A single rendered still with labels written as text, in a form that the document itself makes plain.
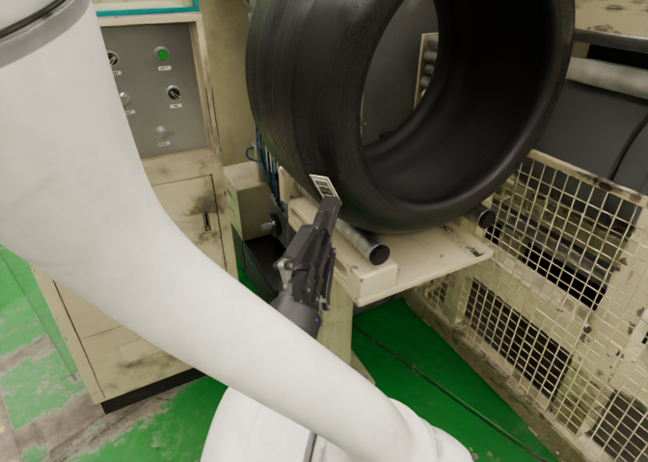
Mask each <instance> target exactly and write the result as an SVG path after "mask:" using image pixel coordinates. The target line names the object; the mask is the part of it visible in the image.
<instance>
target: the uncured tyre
mask: <svg viewBox="0 0 648 462"><path fill-rule="evenodd" d="M403 2H404V0H256V1H255V4H254V7H253V11H252V14H251V18H250V23H249V28H248V34H247V40H246V50H245V75H246V85H247V92H248V97H249V101H250V106H251V110H252V113H253V117H254V120H255V123H256V127H257V130H258V132H259V134H260V136H261V138H262V140H263V142H264V144H265V146H266V147H267V148H268V150H269V151H270V153H271V154H272V155H273V157H274V158H275V159H276V161H277V162H278V163H279V164H280V165H281V166H282V167H283V168H284V169H285V170H286V171H287V172H288V173H289V174H290V175H291V176H292V177H293V178H294V179H295V180H296V181H297V182H298V183H299V184H300V185H301V186H302V187H303V188H304V189H305V190H306V191H307V192H308V193H309V194H310V195H311V196H312V197H313V198H314V199H315V200H316V201H317V202H318V203H319V204H320V203H321V201H322V197H321V195H320V194H319V192H318V190H317V188H316V187H315V185H314V183H313V182H312V180H311V177H310V175H315V176H321V177H328V178H329V180H330V181H331V183H332V185H333V187H334V188H335V190H336V192H337V195H338V197H339V199H340V200H341V202H342V204H341V206H340V209H339V212H338V216H337V217H338V219H339V220H341V221H343V222H345V223H348V224H350V225H353V226H355V227H358V228H360V229H363V230H366V231H372V232H377V233H383V234H403V233H411V232H416V231H423V230H426V229H429V228H432V227H435V226H438V225H440V224H442V223H445V222H448V221H450V220H452V219H455V218H457V217H459V216H461V215H463V214H465V213H466V212H468V211H470V210H471V209H473V208H474V207H476V206H477V205H479V204H481V203H482V202H483V201H485V200H486V199H487V198H489V197H490V196H491V195H492V194H493V193H494V192H496V191H497V190H498V189H499V188H500V187H501V186H502V185H503V184H504V183H505V182H506V181H507V180H508V179H509V178H510V177H511V176H512V174H513V173H514V172H515V171H516V170H517V169H518V167H519V166H520V165H521V164H522V162H523V161H524V160H525V158H526V157H527V155H528V154H529V152H530V151H531V149H532V148H533V146H534V145H535V143H536V142H537V140H538V139H539V137H540V135H541V133H542V132H543V130H544V128H545V126H546V124H547V122H548V120H549V118H550V116H551V114H552V112H553V110H554V107H555V105H556V103H557V100H558V98H559V95H560V92H561V90H562V87H563V84H564V80H565V77H566V74H567V70H568V67H569V63H570V59H571V54H572V48H573V41H574V34H575V18H576V9H575V0H433V2H434V5H435V9H436V13H437V18H438V27H439V42H438V52H437V58H436V63H435V66H434V70H433V73H432V76H431V79H430V82H429V84H428V86H427V89H426V91H425V93H424V95H423V97H422V98H421V100H420V102H419V103H418V106H417V107H416V108H415V110H414V111H413V112H412V114H411V115H410V116H409V117H408V118H407V120H406V121H405V122H404V123H403V124H402V125H400V126H399V127H398V128H397V129H396V130H395V131H393V132H392V133H391V134H389V135H388V136H386V137H384V138H383V139H381V140H379V141H377V142H375V143H372V144H370V145H367V146H363V143H362V135H361V107H362V99H363V92H364V87H365V80H366V76H367V73H368V69H369V66H370V63H371V60H372V57H373V55H374V52H375V50H376V47H377V45H378V43H379V41H380V39H381V38H382V36H383V34H384V32H385V30H386V28H387V26H388V25H389V23H390V21H391V19H392V17H393V16H394V14H395V13H396V11H397V10H398V8H399V7H400V6H401V4H402V3H403Z"/></svg>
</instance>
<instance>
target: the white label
mask: <svg viewBox="0 0 648 462"><path fill-rule="evenodd" d="M310 178H311V180H312V182H313V183H314V185H315V187H316V188H317V190H318V192H319V194H320V195H321V197H322V199H323V198H331V197H338V194H337V192H336V190H335V188H334V187H333V185H332V183H331V181H330V180H329V178H328V177H321V176H315V175H310Z"/></svg>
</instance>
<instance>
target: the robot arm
mask: <svg viewBox="0 0 648 462"><path fill-rule="evenodd" d="M340 206H341V201H340V199H339V198H338V197H331V198H323V199H322V201H321V203H320V206H319V208H318V211H317V212H316V214H315V217H314V220H313V223H312V224H307V225H302V226H301V227H300V229H299V230H298V231H297V233H296V234H295V236H294V238H293V239H292V241H291V242H290V244H289V246H288V247H287V249H286V250H285V252H284V254H283V256H282V257H281V258H279V259H278V260H277V261H275V262H274V264H273V267H274V269H275V270H280V273H281V276H282V281H281V282H280V286H279V295H278V297H277V298H276V299H275V300H274V301H272V302H271V303H270V304H269V305H268V304H267V303H266V302H264V301H263V300H262V299H260V298H259V297H258V296H256V295H255V294H254V293H252V292H251V291H250V290H249V289H248V288H246V287H245V286H243V285H242V284H240V283H239V282H238V281H236V280H235V279H234V278H233V277H232V276H231V275H230V274H228V273H227V272H226V271H225V270H223V269H222V268H221V267H220V266H219V265H217V264H216V263H215V262H214V261H213V260H211V259H210V258H209V257H208V256H206V255H205V254H204V253H203V252H202V251H201V250H200V249H199V248H198V247H196V246H195V245H194V244H193V243H192V242H191V241H190V240H189V239H188V238H187V237H186V236H185V235H184V233H183V232H182V231H181V230H180V229H179V228H178V227H177V226H176V224H175V223H174V222H173V220H172V219H171V218H170V216H169V215H168V214H167V212H166V211H165V210H164V208H163V207H162V205H161V203H160V202H159V201H158V199H157V197H156V195H155V194H154V192H153V190H152V188H151V186H150V183H149V180H148V178H147V175H146V172H145V170H144V167H143V164H142V162H141V159H140V156H139V153H138V151H137V148H136V145H135V142H134V139H133V136H132V133H131V130H130V127H129V124H128V121H127V118H126V115H125V113H124V110H123V107H122V102H121V99H120V96H119V93H118V89H117V86H116V82H115V79H114V75H113V72H112V69H111V66H110V62H109V58H108V55H107V51H106V48H105V44H104V41H103V37H102V34H101V31H100V27H99V24H98V20H97V17H96V13H95V7H94V4H93V2H92V0H0V244H1V245H3V246H4V247H6V248H7V249H9V250H10V251H12V252H13V253H15V254H16V255H18V256H19V257H21V258H23V259H24V260H26V261H27V262H29V263H30V264H32V265H33V266H35V267H36V268H37V269H39V270H40V271H41V272H42V273H44V274H45V275H47V276H48V277H50V278H51V279H52V280H54V281H55V282H57V283H58V284H60V285H62V286H63V287H65V288H66V289H67V290H69V291H70V292H72V293H73V294H75V295H76V296H78V297H79V298H81V299H82V300H84V301H85V302H87V303H88V304H90V305H91V306H93V307H94V308H96V309H97V310H99V311H100V312H102V313H104V314H105V315H107V316H108V317H110V318H111V319H113V320H114V321H116V322H118V323H119V324H120V325H121V326H123V327H125V328H126V329H128V330H129V331H131V332H133V333H134V334H136V335H137V336H139V337H141V338H142V339H144V340H146V341H148V342H150V343H152V344H153V345H155V346H157V347H158V348H160V349H162V350H164V351H165V352H167V353H169V354H171V355H172V356H174V357H176V358H178V359H180V360H181V361H182V362H184V363H186V364H188V365H189V366H191V367H194V368H196V369H198V370H199V371H201V372H203V373H205V374H207V375H209V376H210V377H212V378H214V379H216V380H218V381H220V382H221V383H223V384H225V385H227V386H229V388H228V389H227V390H226V392H225V394H224V396H223V398H222V400H221V402H220V404H219V406H218V408H217V411H216V413H215V416H214V418H213V421H212V423H211V425H210V428H209V431H208V434H207V438H206V441H205V444H204V448H203V451H202V458H201V462H474V461H473V459H472V457H471V455H470V453H469V451H468V450H467V449H466V448H465V447H464V446H463V445H462V444H460V443H459V442H458V441H457V440H456V439H454V438H453V437H452V436H450V435H449V434H447V433H446V432H444V431H443V430H442V429H440V428H437V427H435V426H432V425H430V424H429V423H428V422H427V421H426V420H424V419H422V418H420V417H418V416H417V415H416V414H415V413H414V412H413V411H412V410H411V409H410V408H409V407H407V406H406V405H404V404H402V403H401V402H399V401H396V400H394V399H391V398H387V397H386V396H385V395H384V394H383V393H382V392H381V391H380V390H379V389H378V388H376V387H375V386H374V385H373V384H372V383H370V382H369V381H368V380H367V379H365V378H364V377H363V376H362V375H360V374H359V373H358V372H357V371H356V370H355V369H353V368H352V367H350V366H349V365H347V364H346V363H345V362H344V361H343V360H341V359H340V358H339V357H337V356H336V355H335V354H333V353H332V352H331V351H329V350H328V349H327V348H325V347H324V346H323V345H322V344H320V343H319V342H318V341H316V338H317V335H318V331H319V328H320V324H321V317H320V315H319V311H329V310H330V308H331V303H330V294H331V287H332V280H333V274H334V267H335V260H336V253H337V250H336V248H333V247H332V243H333V240H332V238H331V237H332V234H333V231H334V228H335V223H336V220H337V217H338V212H339V209H340ZM328 256H329V257H328ZM320 295H322V296H320Z"/></svg>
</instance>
